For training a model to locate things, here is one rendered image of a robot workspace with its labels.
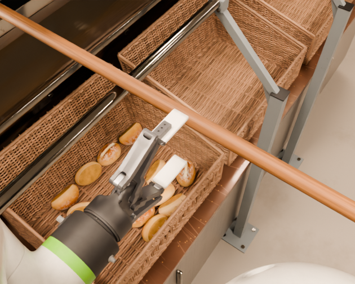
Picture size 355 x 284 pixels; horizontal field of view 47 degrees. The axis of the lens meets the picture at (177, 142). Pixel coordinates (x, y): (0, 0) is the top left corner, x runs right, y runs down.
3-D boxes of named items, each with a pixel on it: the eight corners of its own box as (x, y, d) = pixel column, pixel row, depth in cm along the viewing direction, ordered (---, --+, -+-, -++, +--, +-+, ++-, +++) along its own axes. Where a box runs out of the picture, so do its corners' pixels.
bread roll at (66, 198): (76, 181, 130) (87, 194, 131) (70, 182, 136) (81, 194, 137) (51, 203, 126) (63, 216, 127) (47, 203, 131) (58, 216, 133)
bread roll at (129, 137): (140, 119, 145) (150, 131, 146) (133, 122, 151) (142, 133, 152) (120, 137, 141) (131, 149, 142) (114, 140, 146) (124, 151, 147)
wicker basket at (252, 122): (121, 107, 159) (112, 53, 136) (202, 30, 186) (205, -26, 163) (229, 169, 142) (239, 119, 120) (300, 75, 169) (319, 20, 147)
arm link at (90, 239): (104, 289, 62) (94, 269, 55) (50, 245, 66) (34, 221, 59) (129, 257, 65) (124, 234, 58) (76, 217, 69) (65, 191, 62)
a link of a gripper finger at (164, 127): (144, 144, 64) (143, 132, 61) (164, 123, 66) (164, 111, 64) (152, 149, 63) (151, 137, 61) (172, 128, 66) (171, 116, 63)
